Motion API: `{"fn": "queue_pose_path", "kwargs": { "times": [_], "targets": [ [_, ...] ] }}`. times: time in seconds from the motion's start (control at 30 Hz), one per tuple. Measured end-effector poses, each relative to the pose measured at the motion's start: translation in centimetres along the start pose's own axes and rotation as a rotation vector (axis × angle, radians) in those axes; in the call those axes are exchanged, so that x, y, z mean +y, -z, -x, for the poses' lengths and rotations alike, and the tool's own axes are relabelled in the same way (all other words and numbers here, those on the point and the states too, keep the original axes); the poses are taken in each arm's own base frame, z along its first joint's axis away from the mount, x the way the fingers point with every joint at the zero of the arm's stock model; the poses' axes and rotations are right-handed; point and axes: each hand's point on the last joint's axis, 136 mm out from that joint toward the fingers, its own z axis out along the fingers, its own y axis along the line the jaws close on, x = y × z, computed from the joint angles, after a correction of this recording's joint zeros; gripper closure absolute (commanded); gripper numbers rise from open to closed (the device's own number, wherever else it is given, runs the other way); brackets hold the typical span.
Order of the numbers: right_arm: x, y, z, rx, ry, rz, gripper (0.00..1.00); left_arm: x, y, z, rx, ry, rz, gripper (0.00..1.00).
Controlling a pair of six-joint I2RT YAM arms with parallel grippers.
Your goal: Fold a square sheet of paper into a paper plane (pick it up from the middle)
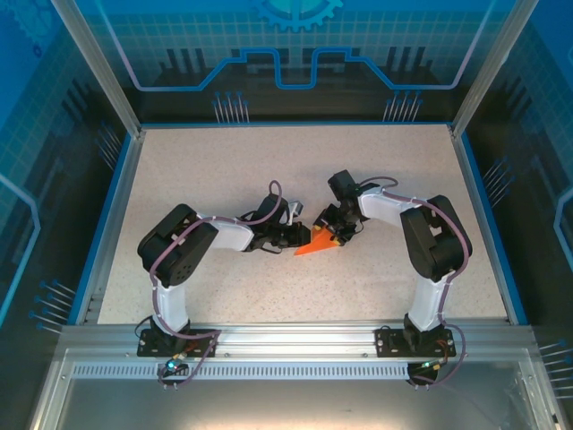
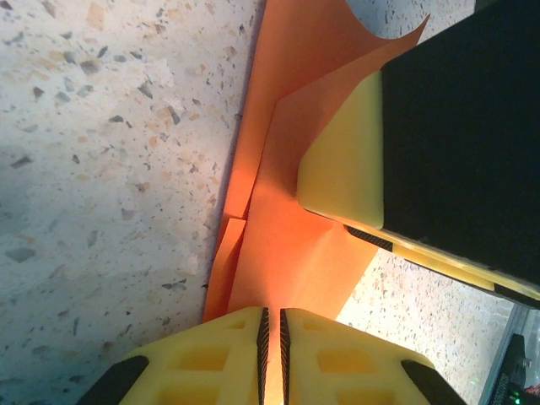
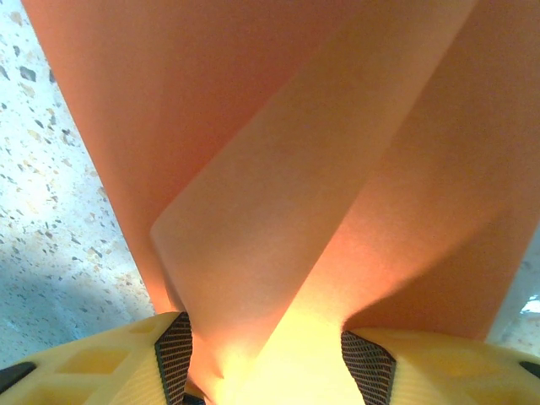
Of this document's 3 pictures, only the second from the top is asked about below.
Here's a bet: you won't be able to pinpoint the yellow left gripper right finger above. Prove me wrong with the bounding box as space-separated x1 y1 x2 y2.
279 307 466 405

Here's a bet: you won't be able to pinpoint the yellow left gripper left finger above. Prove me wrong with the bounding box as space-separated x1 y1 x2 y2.
78 305 270 405

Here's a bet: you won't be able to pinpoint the orange paper sheet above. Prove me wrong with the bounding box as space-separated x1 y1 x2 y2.
202 0 431 405

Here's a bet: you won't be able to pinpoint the aluminium rail beam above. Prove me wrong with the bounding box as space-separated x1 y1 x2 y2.
508 301 540 339

